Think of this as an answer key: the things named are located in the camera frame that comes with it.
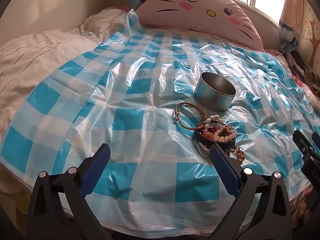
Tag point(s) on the pink cat face pillow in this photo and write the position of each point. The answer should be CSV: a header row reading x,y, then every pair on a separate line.
x,y
200,15

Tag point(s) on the pink print curtain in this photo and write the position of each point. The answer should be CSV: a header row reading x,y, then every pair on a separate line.
x,y
290,17

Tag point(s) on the blue checked plastic sheet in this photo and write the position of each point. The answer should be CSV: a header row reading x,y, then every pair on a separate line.
x,y
140,100

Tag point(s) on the round metal tin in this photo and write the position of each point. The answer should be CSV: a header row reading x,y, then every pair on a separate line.
x,y
212,100

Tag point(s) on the silver bangle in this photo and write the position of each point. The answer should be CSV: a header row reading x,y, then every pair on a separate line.
x,y
203,150

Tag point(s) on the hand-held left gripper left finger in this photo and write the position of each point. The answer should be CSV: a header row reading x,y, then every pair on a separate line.
x,y
98,163

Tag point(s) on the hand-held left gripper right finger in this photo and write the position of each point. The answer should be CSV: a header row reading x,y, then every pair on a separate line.
x,y
222,165

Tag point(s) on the tree wall sticker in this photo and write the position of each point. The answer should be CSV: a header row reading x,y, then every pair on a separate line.
x,y
312,30

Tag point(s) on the white striped quilt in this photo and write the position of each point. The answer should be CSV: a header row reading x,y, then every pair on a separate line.
x,y
32,55

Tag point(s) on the pile of clothes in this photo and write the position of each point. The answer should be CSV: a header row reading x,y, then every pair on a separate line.
x,y
300,62

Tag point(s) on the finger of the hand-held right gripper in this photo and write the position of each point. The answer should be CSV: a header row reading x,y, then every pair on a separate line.
x,y
317,142
303,145

